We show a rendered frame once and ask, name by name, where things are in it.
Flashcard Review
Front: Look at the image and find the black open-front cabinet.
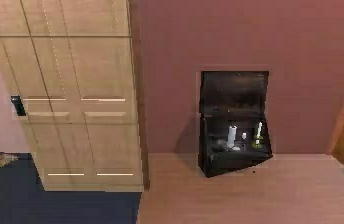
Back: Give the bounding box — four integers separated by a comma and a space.
197, 70, 274, 179

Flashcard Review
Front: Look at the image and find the white bottle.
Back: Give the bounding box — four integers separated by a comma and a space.
226, 124, 238, 150

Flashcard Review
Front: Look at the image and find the light wooden room door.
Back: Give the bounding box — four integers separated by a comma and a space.
0, 0, 145, 193

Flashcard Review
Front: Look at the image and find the small tan object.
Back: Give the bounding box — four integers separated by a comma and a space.
0, 153, 20, 168

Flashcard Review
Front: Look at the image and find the black door handle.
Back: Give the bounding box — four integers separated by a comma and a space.
10, 95, 27, 117

